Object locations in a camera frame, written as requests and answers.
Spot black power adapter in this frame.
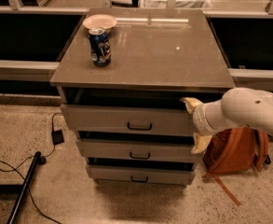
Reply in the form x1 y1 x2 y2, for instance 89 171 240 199
51 130 64 146

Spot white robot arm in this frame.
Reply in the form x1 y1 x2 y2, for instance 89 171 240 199
180 88 273 154

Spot black cable on floor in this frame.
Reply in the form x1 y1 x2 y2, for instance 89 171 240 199
0 112 64 224

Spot metal window frame railing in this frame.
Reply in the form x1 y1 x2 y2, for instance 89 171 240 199
0 0 273 91

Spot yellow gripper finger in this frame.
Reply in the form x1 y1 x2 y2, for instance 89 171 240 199
191 133 212 154
180 97 202 114

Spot grey top drawer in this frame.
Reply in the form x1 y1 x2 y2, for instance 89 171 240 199
59 87 223 136

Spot grey drawer cabinet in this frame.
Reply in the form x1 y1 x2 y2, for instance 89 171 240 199
49 7 238 187

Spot grey bottom drawer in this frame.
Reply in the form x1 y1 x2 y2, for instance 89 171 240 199
86 158 195 186

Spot black metal pole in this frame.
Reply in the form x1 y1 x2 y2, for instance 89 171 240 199
7 151 41 224

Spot blue pepsi can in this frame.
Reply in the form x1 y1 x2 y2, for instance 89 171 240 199
89 27 111 66

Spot grey drawer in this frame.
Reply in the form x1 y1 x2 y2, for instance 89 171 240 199
76 132 203 163
86 158 195 186
59 87 223 136

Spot orange backpack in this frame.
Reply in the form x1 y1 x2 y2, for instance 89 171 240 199
203 128 271 206

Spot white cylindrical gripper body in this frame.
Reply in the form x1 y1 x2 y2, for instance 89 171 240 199
193 101 228 135

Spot grey middle drawer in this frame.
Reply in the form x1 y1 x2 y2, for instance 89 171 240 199
76 132 203 163

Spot white paper bowl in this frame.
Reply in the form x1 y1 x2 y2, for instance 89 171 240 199
83 14 117 33

